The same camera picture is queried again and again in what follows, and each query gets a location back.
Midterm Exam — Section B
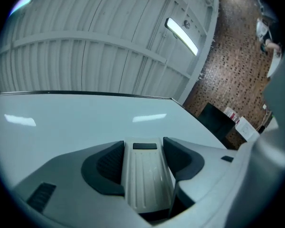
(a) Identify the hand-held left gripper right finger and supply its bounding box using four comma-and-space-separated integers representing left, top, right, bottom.
162, 136, 243, 219

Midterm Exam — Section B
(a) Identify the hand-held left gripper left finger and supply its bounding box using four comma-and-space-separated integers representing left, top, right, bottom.
12, 140, 155, 228

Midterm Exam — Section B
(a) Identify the white ribbed eraser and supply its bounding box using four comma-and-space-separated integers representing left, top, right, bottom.
120, 137, 175, 215

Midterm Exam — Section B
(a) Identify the white whiteboard with black frame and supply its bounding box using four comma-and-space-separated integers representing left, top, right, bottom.
0, 90, 229, 190

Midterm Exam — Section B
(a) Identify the black cabinet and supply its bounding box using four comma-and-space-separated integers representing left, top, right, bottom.
196, 102, 236, 143

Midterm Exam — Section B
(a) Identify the white and red box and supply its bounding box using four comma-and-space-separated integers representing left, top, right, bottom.
223, 106, 241, 124

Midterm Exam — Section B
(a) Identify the white round table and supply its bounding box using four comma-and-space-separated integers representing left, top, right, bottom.
266, 52, 285, 78

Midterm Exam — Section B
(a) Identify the long ceiling light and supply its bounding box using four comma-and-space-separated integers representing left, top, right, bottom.
9, 0, 35, 17
164, 17, 200, 57

